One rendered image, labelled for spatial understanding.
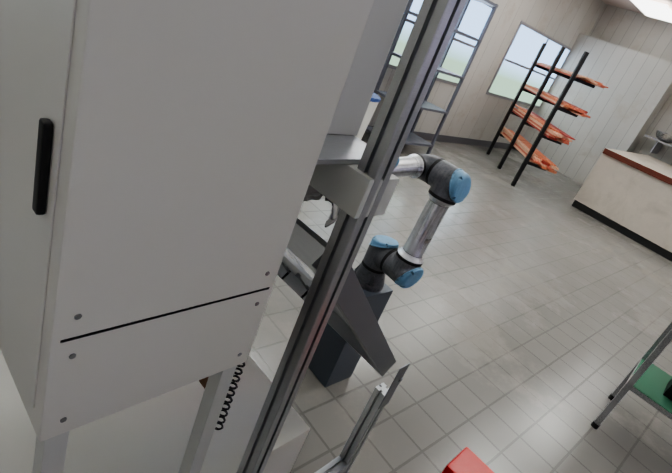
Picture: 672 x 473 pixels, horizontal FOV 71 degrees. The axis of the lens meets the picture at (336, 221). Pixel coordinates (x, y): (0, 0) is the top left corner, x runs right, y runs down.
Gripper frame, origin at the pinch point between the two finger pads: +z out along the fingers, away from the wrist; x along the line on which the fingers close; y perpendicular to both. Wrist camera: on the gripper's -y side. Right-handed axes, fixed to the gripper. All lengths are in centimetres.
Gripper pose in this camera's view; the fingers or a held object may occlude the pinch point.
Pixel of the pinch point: (308, 215)
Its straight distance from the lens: 136.5
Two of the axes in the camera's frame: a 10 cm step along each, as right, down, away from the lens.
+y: -0.5, -6.8, -7.3
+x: 6.6, 5.2, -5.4
